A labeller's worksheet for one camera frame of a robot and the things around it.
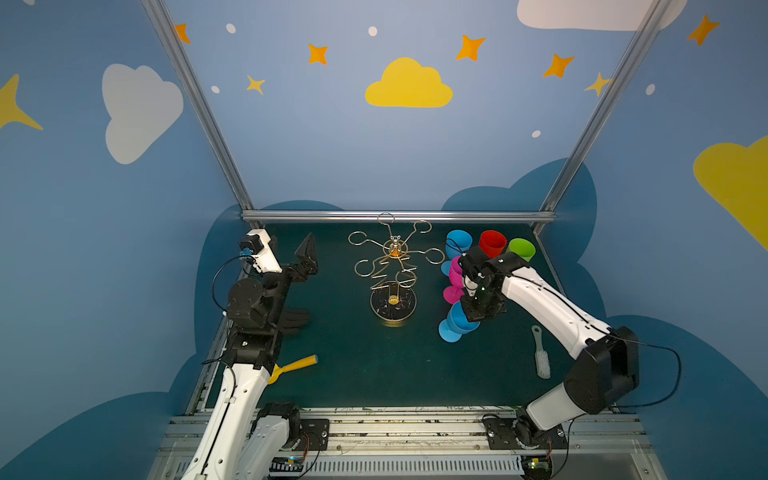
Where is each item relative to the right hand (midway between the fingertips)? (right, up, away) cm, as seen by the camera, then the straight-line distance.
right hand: (477, 313), depth 82 cm
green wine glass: (+20, +19, +14) cm, 31 cm away
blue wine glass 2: (-2, +21, +17) cm, 27 cm away
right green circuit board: (+12, -37, -9) cm, 40 cm away
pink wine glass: (-3, +4, +16) cm, 17 cm away
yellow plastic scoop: (-57, -17, +2) cm, 59 cm away
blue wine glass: (-7, -2, -4) cm, 8 cm away
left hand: (-47, +21, -17) cm, 54 cm away
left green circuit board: (-50, -36, -9) cm, 62 cm away
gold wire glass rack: (-23, +2, +17) cm, 29 cm away
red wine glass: (+9, +20, +14) cm, 26 cm away
